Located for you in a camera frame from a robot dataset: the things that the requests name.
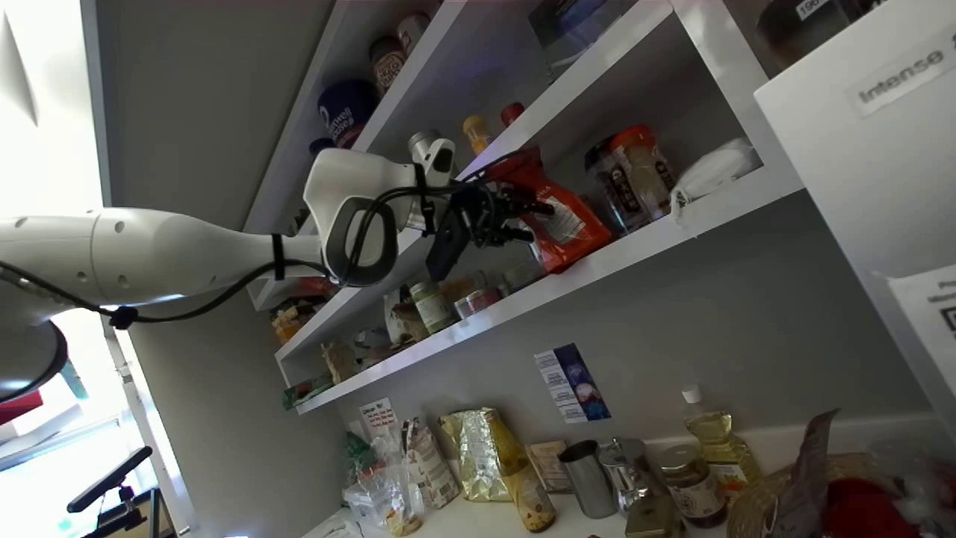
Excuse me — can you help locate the wicker basket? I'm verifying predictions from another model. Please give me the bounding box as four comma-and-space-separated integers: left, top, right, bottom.
726, 451, 956, 538

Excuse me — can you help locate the steel coffee press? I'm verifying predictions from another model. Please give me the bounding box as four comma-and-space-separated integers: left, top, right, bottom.
597, 436, 659, 518

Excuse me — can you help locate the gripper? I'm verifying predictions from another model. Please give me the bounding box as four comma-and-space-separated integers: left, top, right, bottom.
447, 183, 558, 249

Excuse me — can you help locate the white wall shelf unit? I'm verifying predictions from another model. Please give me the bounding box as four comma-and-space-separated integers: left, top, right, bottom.
245, 0, 806, 416

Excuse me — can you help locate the brown paper packet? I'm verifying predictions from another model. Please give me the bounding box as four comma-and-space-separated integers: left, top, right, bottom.
526, 439, 574, 494

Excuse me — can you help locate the window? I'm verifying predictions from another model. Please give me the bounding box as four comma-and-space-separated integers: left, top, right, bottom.
0, 0, 196, 538

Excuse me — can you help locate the camera on mount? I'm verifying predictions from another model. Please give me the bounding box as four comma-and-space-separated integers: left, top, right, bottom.
66, 446, 179, 538

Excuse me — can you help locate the jar with green lid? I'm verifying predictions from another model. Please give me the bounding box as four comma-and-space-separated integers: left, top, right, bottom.
409, 280, 456, 336

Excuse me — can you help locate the white paper note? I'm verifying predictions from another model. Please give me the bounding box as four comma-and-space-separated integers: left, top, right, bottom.
887, 263, 956, 368

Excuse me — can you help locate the gold foil bag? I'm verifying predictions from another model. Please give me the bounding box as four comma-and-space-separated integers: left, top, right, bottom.
438, 406, 529, 504

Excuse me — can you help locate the orange packet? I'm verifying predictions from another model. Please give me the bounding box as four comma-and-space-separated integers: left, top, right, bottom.
487, 146, 614, 274

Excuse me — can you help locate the bottle with yellow cap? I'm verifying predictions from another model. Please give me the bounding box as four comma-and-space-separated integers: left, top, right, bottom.
462, 114, 494, 156

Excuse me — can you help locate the jar with gold lid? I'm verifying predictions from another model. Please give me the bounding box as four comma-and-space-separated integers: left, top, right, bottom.
658, 444, 730, 530

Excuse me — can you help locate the dark jar with white label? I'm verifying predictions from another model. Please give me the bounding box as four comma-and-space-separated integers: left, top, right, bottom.
753, 0, 878, 74

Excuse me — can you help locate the clear plastic bag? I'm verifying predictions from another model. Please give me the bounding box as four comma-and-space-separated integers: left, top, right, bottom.
342, 435, 427, 538

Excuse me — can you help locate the heap of orange packets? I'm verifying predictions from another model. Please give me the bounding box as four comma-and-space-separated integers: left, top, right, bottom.
270, 297, 317, 346

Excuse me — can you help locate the red and white packet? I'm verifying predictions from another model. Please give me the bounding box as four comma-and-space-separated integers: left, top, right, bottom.
403, 417, 462, 510

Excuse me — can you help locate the blue and white leaflet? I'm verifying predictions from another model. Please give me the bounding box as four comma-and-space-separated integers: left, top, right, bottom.
533, 343, 612, 425

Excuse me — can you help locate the gold box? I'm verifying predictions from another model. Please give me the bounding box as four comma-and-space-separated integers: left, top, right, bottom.
624, 494, 686, 538

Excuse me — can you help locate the green flat packet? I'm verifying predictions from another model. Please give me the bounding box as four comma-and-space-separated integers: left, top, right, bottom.
282, 373, 335, 412

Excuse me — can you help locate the steel cup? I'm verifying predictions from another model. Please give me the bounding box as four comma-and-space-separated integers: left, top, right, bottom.
558, 439, 618, 520

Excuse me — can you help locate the cooking oil bottle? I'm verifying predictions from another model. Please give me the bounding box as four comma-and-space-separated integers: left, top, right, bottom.
680, 384, 764, 500

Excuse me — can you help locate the red cloth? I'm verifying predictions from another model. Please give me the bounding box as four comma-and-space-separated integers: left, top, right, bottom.
820, 477, 923, 538

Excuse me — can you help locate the jar with orange lid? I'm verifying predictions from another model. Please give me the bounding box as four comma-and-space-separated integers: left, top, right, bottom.
584, 125, 677, 234

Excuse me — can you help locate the white and brown packet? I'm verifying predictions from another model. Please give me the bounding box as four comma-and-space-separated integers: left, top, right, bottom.
382, 288, 429, 346

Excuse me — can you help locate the small red tin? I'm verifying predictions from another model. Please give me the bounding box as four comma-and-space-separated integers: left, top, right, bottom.
454, 288, 503, 320

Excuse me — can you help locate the white cabinet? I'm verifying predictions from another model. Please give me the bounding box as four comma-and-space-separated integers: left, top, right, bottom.
753, 0, 956, 430

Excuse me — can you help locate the white plastic bag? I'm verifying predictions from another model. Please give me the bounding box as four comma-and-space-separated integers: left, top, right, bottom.
671, 137, 761, 226

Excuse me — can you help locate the brown jar with label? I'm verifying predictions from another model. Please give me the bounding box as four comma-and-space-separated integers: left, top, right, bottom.
368, 35, 409, 96

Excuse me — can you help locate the beige crumpled packet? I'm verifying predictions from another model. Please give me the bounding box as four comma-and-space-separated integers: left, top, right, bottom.
320, 340, 361, 386

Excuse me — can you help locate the white note with red print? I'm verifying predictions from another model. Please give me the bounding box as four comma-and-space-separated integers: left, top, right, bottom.
358, 397, 400, 442

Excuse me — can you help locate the grey brown foil packet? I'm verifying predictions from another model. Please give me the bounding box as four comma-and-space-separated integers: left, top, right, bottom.
774, 408, 842, 538

